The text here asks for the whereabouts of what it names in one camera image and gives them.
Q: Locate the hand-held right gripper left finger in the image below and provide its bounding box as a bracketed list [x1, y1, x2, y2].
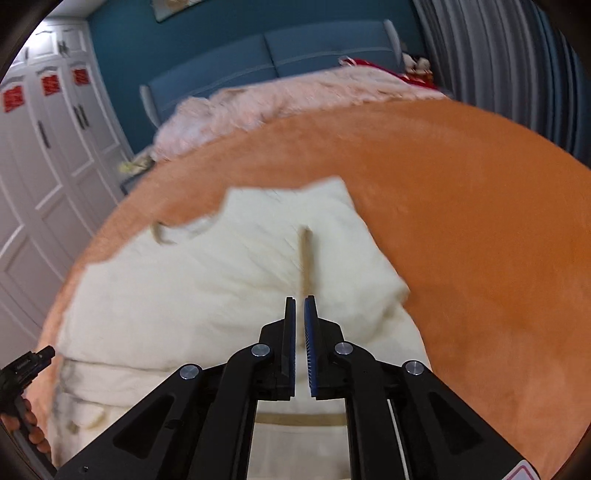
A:
[54, 296, 297, 480]

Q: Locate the framed wall picture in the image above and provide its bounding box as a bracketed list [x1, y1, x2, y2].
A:
[152, 0, 213, 23]

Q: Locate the blue nightstand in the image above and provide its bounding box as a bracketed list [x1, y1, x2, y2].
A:
[120, 164, 153, 197]

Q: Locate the person's left hand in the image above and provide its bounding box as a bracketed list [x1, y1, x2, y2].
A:
[0, 398, 52, 457]

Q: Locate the cream quilted garment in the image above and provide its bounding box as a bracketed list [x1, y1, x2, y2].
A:
[51, 176, 432, 480]

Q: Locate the pink lace bedspread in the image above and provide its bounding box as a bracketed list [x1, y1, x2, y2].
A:
[152, 65, 455, 162]

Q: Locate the grey pleated curtain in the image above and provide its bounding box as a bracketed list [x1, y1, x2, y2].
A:
[411, 0, 591, 167]

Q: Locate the orange plush blanket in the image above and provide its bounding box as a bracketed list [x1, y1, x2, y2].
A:
[34, 99, 591, 480]

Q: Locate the blue upholstered headboard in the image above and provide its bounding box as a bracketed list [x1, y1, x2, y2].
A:
[140, 19, 407, 130]

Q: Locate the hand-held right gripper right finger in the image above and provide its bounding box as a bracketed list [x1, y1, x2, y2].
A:
[303, 295, 541, 480]

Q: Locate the white panelled wardrobe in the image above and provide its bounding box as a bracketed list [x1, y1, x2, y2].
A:
[0, 18, 134, 352]

